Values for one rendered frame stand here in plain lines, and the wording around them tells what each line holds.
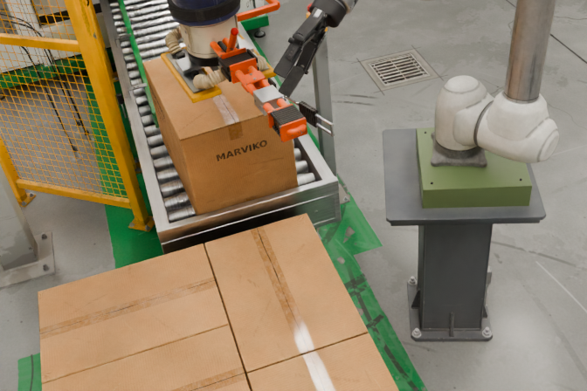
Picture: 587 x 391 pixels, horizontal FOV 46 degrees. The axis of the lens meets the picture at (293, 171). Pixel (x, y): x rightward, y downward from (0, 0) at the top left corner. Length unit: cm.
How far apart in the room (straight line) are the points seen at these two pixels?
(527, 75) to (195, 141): 109
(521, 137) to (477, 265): 66
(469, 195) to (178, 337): 103
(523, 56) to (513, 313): 129
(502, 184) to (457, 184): 14
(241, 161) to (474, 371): 119
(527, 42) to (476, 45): 268
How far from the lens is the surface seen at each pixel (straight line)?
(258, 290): 238
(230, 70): 205
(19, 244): 348
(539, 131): 216
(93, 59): 301
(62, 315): 251
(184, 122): 247
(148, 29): 409
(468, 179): 231
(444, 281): 269
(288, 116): 180
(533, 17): 203
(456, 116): 224
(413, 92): 425
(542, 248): 330
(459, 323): 289
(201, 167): 248
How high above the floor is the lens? 231
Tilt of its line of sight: 39 degrees down
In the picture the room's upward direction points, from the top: 7 degrees counter-clockwise
